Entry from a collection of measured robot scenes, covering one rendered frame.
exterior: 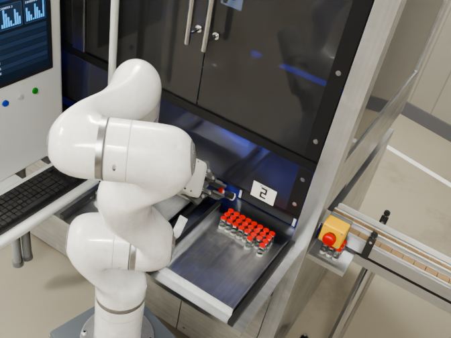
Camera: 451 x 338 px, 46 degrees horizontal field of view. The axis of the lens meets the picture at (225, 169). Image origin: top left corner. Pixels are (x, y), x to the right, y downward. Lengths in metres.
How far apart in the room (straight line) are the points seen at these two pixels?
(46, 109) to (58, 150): 1.18
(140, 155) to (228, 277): 0.88
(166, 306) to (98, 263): 1.25
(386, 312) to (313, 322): 0.42
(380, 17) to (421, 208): 2.48
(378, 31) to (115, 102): 0.73
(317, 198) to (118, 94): 0.90
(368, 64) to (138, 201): 0.74
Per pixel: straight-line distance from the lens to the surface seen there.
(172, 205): 1.81
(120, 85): 0.88
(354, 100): 1.44
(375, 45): 1.38
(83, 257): 1.16
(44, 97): 1.96
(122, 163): 0.80
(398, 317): 2.96
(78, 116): 0.83
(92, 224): 1.16
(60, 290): 2.69
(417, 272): 1.80
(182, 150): 0.81
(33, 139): 2.02
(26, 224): 1.85
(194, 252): 1.67
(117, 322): 1.33
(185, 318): 2.36
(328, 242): 1.66
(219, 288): 1.59
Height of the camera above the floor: 2.09
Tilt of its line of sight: 37 degrees down
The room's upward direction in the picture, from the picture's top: 12 degrees clockwise
